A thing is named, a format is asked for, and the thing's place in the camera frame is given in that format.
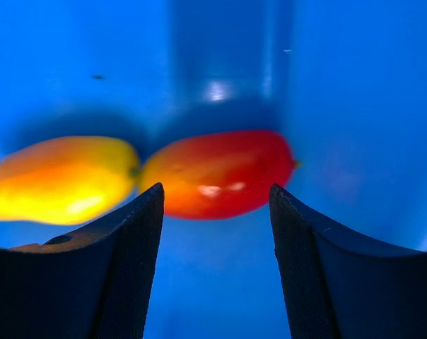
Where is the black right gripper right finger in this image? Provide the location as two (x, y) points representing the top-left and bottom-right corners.
(269, 185), (427, 338)

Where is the blue plastic bin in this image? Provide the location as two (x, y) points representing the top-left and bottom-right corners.
(0, 1), (427, 338)

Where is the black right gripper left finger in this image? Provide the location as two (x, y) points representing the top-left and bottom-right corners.
(0, 184), (164, 338)

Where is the red chili pepper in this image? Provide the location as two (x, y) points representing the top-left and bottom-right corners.
(138, 130), (300, 220)

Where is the yellow orange bell pepper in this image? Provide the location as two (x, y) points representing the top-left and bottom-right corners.
(0, 136), (140, 226)

